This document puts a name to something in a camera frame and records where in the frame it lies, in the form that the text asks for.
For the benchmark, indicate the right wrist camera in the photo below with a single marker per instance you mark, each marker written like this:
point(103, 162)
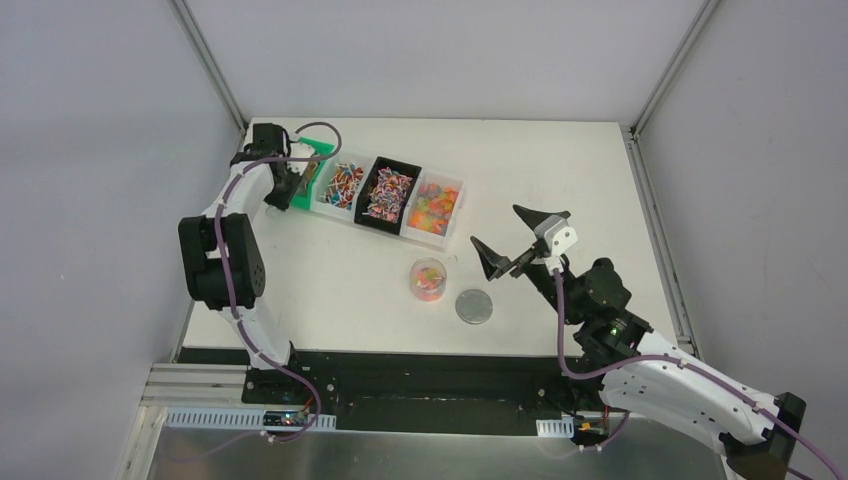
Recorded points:
point(554, 236)

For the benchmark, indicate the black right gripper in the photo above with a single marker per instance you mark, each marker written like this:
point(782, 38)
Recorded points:
point(495, 265)

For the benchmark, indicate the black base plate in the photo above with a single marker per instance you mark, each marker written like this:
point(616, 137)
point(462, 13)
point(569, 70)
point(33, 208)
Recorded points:
point(416, 393)

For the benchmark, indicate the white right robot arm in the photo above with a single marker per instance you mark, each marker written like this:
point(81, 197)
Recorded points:
point(637, 369)

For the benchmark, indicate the green candy bin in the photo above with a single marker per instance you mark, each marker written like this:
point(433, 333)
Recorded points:
point(303, 197)

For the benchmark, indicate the white lollipop bin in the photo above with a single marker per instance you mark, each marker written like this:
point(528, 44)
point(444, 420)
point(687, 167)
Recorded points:
point(336, 189)

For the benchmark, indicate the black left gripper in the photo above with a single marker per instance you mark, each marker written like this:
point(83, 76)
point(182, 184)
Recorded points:
point(285, 183)

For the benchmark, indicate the clear jar lid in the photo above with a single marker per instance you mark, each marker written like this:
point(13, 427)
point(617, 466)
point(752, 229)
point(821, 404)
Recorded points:
point(474, 306)

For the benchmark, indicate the clear plastic jar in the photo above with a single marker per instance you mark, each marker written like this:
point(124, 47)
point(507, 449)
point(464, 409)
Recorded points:
point(427, 279)

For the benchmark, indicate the translucent plastic scoop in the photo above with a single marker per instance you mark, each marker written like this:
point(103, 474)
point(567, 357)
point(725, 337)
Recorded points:
point(273, 213)

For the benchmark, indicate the black swirl lollipop bin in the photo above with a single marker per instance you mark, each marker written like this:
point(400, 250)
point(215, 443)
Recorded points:
point(385, 194)

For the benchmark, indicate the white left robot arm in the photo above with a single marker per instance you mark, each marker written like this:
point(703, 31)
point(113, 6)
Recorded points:
point(222, 259)

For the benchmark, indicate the white star candy bin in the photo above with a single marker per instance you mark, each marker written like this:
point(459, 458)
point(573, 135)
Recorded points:
point(433, 211)

